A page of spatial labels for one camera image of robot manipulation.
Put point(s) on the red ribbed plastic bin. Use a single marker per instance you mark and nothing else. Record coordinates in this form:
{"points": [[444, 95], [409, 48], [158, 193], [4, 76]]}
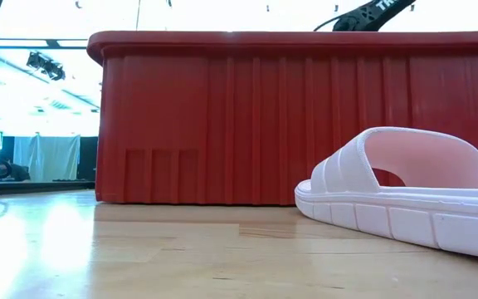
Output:
{"points": [[222, 124]]}

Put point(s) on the black stage light cluster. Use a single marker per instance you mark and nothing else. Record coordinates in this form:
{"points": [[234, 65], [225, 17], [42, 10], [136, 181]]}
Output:
{"points": [[46, 66]]}

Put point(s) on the white rubber slide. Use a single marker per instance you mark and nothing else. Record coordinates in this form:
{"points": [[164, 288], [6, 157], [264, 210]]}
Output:
{"points": [[409, 224]]}

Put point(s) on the black table edge rail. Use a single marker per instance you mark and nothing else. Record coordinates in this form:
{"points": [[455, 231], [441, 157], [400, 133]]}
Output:
{"points": [[35, 187]]}

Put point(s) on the person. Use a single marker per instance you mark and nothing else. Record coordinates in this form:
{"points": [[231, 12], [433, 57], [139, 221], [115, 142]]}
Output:
{"points": [[20, 173]]}

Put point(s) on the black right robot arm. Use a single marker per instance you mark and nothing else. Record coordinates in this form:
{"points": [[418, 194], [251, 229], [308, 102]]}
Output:
{"points": [[363, 16]]}

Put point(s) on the white curtain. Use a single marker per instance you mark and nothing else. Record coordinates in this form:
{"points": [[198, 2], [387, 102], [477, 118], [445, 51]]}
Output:
{"points": [[48, 158]]}

